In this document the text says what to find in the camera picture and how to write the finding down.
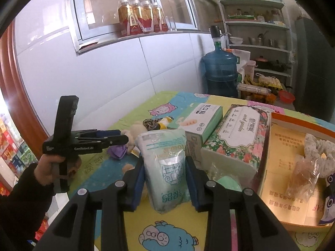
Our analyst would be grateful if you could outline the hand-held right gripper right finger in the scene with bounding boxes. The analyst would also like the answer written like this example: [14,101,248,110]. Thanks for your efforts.
[185,155,288,251]

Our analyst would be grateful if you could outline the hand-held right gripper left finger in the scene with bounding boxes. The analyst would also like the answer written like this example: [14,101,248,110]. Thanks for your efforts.
[46,155,146,251]

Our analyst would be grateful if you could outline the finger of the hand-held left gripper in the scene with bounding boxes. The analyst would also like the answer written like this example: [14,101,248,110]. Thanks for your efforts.
[72,129,122,140]
[79,134,130,148]

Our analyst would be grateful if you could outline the purple scrunchie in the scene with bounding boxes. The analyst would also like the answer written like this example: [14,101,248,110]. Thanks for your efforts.
[107,144,129,160]

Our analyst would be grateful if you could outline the beige plush toy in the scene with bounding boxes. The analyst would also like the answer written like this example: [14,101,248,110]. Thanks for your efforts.
[122,124,147,152]

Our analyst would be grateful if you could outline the leopard print scrunchie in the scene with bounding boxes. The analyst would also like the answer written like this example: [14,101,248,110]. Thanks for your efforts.
[143,118,161,132]

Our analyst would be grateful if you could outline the mint green soft sponge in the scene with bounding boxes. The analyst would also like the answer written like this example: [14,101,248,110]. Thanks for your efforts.
[215,176,242,192]

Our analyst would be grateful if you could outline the mint white tissue pack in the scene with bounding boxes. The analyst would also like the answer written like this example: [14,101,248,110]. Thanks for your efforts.
[135,129,191,214]

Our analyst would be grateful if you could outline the orange cardboard box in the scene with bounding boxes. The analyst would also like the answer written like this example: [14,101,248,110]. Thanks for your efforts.
[258,112,335,234]

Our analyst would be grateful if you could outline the clear plastic bag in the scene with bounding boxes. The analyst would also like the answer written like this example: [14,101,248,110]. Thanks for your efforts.
[285,154,323,202]

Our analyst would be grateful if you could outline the white dotted scrunchie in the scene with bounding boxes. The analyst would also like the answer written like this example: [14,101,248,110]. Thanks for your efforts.
[304,133,335,176]

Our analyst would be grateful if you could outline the panda print tissue pack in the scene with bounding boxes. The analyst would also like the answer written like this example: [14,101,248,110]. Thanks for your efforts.
[319,173,335,225]

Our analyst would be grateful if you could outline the person's left forearm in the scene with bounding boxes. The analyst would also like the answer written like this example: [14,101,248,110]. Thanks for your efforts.
[0,162,57,251]

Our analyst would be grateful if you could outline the person's left hand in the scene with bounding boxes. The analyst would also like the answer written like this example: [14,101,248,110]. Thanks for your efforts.
[37,154,82,186]

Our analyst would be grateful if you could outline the shelf of colourful packets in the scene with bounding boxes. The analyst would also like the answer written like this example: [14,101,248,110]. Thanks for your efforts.
[0,114,38,196]

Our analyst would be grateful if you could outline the floral tissue pack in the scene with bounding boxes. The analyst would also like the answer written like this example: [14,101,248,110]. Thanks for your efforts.
[201,104,272,182]

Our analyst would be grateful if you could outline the white green mask box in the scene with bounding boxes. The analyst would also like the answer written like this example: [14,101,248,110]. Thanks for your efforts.
[167,103,223,160]

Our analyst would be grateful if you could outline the aluminium sliding window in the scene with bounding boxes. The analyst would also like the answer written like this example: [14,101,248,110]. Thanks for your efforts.
[68,0,210,55]

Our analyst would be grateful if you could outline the long noodle pack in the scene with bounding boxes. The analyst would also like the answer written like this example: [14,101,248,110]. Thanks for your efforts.
[237,83,271,95]

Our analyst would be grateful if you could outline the blue water jug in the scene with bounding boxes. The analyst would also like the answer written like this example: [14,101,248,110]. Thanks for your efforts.
[201,48,239,97]

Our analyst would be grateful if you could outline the bunch of bananas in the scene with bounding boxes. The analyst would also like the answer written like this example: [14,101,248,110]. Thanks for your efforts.
[243,74,259,85]

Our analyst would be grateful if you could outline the red basket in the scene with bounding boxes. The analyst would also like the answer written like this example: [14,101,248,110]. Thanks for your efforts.
[278,90,296,103]

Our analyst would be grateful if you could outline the bag of eggs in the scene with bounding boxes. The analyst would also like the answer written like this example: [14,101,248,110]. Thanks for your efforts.
[258,73,283,89]

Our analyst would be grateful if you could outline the black water pump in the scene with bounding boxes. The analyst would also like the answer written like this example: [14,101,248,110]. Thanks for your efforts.
[210,26,231,50]

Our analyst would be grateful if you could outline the white green bag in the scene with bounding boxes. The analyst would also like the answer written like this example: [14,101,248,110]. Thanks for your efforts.
[230,49,252,68]

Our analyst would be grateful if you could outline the red lidded clay pot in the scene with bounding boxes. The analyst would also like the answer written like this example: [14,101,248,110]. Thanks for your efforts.
[254,56,270,70]

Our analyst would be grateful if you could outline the black wok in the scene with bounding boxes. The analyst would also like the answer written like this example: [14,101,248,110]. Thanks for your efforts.
[269,60,292,72]

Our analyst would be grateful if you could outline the dark refrigerator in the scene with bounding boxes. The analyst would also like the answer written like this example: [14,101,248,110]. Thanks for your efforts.
[294,17,335,123]

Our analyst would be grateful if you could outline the white metal shelf rack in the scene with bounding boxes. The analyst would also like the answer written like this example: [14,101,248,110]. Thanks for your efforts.
[209,0,295,92]

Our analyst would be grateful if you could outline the brown wooden door frame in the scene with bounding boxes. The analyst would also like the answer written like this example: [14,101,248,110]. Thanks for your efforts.
[0,22,49,152]

